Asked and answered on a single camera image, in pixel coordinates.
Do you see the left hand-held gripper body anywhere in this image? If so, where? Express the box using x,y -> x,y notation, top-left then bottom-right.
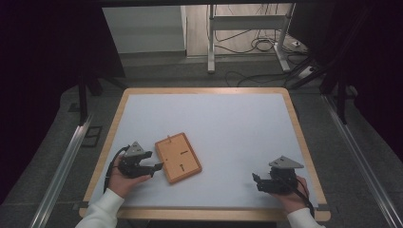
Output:
118,141 -> 157,180

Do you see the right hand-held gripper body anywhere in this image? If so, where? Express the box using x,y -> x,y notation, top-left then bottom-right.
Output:
257,155 -> 305,195

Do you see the wooden photo frame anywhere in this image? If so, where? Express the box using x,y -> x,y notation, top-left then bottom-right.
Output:
154,132 -> 203,185

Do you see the person's left hand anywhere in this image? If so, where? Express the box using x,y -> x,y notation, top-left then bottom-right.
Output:
107,155 -> 153,200

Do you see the black floor vent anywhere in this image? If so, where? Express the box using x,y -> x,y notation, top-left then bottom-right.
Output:
81,125 -> 104,148

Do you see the white table mat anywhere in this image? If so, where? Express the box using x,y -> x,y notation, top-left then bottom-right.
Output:
88,93 -> 319,209

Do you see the black metal stand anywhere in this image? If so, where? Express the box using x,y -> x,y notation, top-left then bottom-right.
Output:
76,73 -> 128,126
284,56 -> 350,125

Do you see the wooden-edged table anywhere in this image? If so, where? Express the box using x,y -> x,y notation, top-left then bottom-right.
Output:
78,86 -> 332,222

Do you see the white power strip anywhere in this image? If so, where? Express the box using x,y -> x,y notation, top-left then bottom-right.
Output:
297,65 -> 318,80

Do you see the grey cabinet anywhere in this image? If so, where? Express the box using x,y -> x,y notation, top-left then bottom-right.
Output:
102,5 -> 188,55

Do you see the dark curtain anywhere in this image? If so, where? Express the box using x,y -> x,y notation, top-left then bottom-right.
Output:
0,0 -> 125,205
287,0 -> 403,163

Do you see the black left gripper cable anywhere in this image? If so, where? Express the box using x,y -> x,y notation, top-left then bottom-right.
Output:
103,144 -> 131,194

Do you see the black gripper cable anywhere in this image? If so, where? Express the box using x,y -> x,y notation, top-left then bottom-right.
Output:
282,176 -> 316,219
103,144 -> 131,194

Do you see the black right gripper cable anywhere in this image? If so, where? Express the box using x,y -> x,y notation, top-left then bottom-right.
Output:
282,176 -> 316,219

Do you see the aluminium rail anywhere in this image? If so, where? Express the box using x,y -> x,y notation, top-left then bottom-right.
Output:
320,93 -> 403,228
29,115 -> 95,228

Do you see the long black floor cable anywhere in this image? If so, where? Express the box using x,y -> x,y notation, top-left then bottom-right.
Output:
224,69 -> 288,88

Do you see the tangle of black floor cables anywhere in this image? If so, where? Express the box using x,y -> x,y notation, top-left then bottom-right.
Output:
214,3 -> 288,55

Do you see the white metal desk frame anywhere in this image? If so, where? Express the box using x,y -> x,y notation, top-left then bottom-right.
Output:
206,3 -> 297,75

